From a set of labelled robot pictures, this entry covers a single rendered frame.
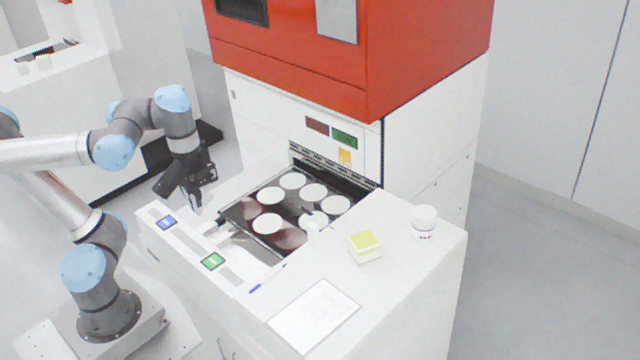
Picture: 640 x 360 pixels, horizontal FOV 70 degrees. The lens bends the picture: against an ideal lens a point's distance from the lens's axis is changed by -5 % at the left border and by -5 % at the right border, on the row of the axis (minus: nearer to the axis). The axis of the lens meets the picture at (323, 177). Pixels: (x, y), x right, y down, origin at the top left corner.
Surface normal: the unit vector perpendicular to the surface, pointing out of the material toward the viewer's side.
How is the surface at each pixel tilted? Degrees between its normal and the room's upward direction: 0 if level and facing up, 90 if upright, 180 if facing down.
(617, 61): 90
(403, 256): 0
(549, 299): 0
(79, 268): 7
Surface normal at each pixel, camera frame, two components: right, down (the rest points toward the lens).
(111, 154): 0.04, 0.60
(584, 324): -0.07, -0.80
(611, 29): -0.69, 0.47
